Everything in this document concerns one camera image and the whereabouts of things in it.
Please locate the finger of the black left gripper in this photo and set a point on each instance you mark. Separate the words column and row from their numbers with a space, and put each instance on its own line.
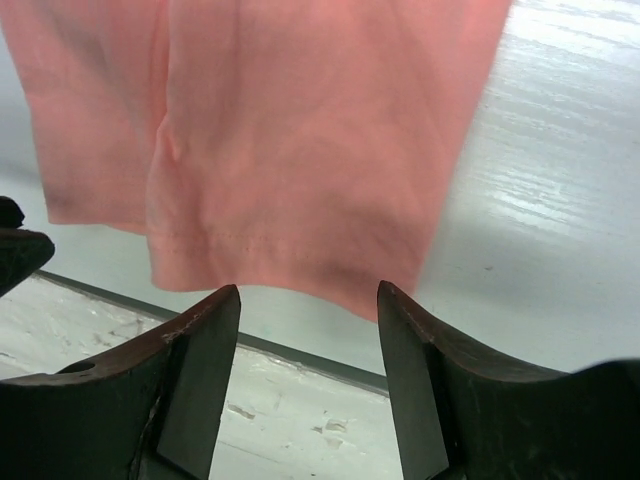
column 22, row 252

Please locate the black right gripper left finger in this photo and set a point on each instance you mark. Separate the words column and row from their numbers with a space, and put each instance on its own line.
column 149, row 408

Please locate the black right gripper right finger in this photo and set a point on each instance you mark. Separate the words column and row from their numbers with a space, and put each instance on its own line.
column 463, row 410

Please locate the pink t shirt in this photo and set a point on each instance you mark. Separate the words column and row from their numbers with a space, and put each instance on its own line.
column 305, row 145

